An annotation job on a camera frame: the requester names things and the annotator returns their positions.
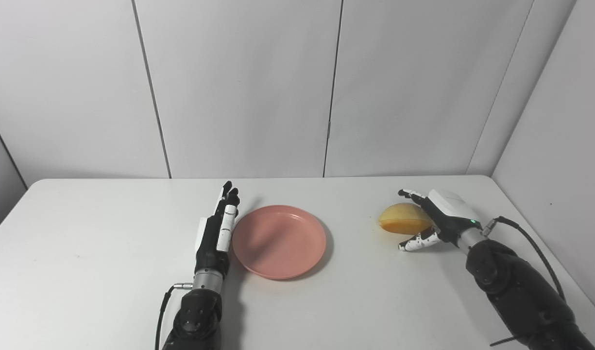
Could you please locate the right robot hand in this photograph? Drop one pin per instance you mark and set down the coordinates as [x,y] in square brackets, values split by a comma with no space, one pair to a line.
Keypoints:
[445,216]

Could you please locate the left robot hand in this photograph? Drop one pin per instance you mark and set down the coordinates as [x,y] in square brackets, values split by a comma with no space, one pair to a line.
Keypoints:
[214,233]

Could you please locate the yellow bread piece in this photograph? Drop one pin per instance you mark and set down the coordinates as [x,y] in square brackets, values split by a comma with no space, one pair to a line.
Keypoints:
[404,219]

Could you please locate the pink plate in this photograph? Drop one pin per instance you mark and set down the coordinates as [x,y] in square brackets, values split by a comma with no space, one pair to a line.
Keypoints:
[279,242]

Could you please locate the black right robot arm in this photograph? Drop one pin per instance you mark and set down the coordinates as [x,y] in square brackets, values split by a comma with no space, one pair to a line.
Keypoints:
[516,287]

